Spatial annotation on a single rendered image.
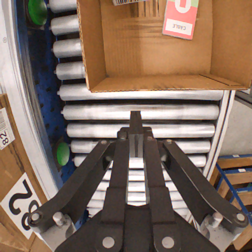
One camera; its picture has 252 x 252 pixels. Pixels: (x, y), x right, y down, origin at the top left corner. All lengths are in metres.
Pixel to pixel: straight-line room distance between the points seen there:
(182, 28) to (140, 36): 0.10
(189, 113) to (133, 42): 0.25
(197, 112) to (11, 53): 0.49
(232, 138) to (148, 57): 1.39
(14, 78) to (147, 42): 0.31
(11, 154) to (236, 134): 1.66
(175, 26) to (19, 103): 0.40
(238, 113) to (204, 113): 1.09
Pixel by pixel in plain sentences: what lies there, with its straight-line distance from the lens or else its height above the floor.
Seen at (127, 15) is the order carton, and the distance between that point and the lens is 0.42.
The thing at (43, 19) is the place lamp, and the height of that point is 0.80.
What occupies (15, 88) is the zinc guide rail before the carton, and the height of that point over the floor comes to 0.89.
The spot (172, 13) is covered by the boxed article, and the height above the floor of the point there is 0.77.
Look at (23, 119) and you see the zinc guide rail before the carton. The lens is 0.39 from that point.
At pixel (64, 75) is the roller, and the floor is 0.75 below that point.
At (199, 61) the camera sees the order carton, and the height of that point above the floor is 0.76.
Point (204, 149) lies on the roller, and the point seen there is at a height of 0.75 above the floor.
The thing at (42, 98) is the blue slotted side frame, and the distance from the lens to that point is 0.46.
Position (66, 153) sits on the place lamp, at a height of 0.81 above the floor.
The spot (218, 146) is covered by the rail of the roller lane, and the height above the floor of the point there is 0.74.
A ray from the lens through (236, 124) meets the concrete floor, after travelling 1.61.
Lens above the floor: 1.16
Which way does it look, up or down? 64 degrees down
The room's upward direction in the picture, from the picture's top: 174 degrees counter-clockwise
